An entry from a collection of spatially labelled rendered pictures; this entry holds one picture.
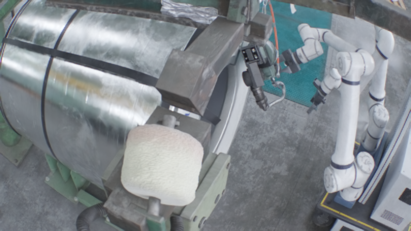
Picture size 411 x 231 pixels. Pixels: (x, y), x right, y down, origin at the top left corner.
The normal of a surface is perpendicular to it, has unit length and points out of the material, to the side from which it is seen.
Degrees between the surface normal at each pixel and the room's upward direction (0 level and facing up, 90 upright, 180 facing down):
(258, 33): 90
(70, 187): 0
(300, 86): 0
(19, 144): 0
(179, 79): 33
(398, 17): 90
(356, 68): 66
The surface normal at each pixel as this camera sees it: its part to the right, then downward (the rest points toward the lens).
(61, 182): 0.05, -0.72
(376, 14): -0.17, 0.68
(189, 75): -0.18, -0.27
